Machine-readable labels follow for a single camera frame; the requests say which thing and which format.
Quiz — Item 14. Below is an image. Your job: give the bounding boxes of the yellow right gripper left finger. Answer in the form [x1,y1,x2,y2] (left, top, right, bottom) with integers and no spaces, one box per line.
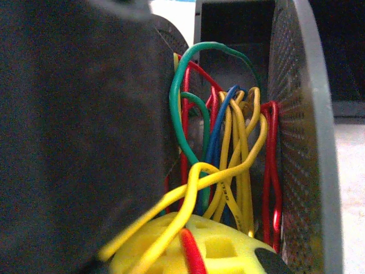
[109,212,197,274]

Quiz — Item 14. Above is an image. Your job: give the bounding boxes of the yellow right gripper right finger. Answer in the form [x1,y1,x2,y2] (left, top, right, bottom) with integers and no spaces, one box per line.
[193,213,295,274]

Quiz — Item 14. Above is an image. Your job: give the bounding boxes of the yellow cable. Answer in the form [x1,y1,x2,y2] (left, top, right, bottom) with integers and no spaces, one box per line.
[98,87,270,274]

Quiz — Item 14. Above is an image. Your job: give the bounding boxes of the green cable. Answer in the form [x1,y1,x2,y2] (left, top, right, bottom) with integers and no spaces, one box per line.
[169,42,262,217]

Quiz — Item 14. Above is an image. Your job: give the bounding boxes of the black cable spool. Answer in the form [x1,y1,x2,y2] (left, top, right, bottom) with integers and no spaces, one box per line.
[0,0,344,274]

